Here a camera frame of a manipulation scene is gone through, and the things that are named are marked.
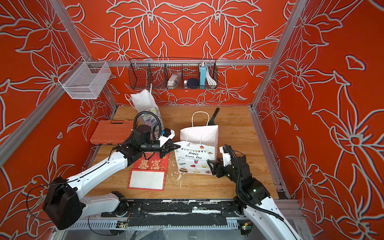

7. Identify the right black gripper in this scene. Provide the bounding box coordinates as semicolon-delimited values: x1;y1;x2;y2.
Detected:
207;158;243;188

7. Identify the white happy day paper bag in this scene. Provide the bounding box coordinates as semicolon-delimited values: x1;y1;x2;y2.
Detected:
175;116;219;175

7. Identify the red RICH paper bag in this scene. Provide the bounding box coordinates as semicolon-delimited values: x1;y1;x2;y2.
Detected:
128;153;169;191

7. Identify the colourful patterned paper bag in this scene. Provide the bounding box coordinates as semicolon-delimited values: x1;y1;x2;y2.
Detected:
126;90;165;136

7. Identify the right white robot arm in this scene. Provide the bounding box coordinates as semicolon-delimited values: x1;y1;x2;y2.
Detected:
208;145;302;240

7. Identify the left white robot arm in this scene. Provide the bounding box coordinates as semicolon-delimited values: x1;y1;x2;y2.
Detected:
43;111;180;230

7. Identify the dark green wrench tool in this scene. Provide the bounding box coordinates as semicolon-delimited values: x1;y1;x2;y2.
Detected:
208;108;220;126

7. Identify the orange plastic tool case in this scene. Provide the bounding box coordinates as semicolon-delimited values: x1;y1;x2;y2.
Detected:
90;120;134;145

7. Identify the silver packet in basket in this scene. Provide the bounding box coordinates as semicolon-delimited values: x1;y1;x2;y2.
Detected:
167;73;182;90

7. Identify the dark blue round object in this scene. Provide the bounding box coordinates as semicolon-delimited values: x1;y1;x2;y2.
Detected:
187;78;200;89

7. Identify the light blue box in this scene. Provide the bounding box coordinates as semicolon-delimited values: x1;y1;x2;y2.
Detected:
199;62;207;89

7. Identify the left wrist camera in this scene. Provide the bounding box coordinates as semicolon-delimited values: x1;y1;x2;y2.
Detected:
159;128;175;147

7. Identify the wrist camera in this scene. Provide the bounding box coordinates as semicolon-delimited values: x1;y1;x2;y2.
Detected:
219;147;232;167
159;128;175;147

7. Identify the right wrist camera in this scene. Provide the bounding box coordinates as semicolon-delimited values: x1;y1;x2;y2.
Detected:
219;147;232;167

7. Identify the black wire wall basket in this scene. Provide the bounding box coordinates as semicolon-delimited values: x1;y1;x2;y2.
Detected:
128;58;219;90

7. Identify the white cable in basket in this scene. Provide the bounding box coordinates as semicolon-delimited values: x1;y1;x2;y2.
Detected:
206;70;217;88

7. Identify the white slotted cable duct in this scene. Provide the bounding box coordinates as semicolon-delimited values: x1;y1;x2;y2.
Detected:
68;219;239;231

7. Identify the white wire mesh basket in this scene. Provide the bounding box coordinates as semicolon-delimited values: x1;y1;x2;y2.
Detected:
58;56;112;100

